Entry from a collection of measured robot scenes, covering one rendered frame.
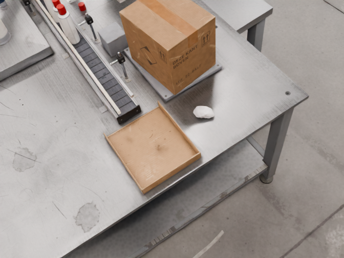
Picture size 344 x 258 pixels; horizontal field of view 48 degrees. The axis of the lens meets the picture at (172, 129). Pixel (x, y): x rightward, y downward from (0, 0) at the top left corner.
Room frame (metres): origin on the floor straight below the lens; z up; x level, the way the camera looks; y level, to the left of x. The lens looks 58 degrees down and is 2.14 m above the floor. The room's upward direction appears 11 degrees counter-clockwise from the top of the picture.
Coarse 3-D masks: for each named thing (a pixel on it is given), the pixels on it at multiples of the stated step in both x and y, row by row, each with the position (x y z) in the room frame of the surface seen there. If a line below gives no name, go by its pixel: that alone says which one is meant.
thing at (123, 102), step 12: (48, 12) 1.61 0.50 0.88; (84, 48) 1.32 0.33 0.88; (84, 60) 1.24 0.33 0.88; (96, 60) 1.23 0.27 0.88; (96, 72) 1.16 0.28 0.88; (108, 72) 1.15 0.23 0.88; (96, 84) 1.09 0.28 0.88; (108, 84) 1.08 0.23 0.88; (120, 96) 1.00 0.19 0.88; (120, 108) 0.94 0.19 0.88; (132, 108) 0.93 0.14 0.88
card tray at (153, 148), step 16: (160, 112) 0.92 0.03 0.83; (128, 128) 0.87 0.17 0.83; (144, 128) 0.85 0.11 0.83; (160, 128) 0.84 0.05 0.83; (176, 128) 0.83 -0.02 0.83; (112, 144) 0.81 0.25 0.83; (128, 144) 0.79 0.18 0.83; (144, 144) 0.78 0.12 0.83; (160, 144) 0.77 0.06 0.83; (176, 144) 0.75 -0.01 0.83; (192, 144) 0.72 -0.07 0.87; (128, 160) 0.72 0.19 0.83; (144, 160) 0.71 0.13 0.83; (160, 160) 0.70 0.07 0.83; (176, 160) 0.69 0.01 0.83; (192, 160) 0.67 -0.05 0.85; (144, 176) 0.64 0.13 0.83; (160, 176) 0.63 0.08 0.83; (144, 192) 0.58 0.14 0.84
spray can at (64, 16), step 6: (60, 6) 1.38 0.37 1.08; (60, 12) 1.36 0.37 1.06; (66, 12) 1.37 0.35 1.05; (60, 18) 1.36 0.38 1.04; (66, 18) 1.35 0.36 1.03; (66, 24) 1.35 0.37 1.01; (72, 24) 1.37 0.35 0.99; (66, 30) 1.36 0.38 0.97; (72, 30) 1.36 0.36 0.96; (72, 36) 1.35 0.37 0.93; (78, 36) 1.37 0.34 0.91; (72, 42) 1.35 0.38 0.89; (78, 42) 1.36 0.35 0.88
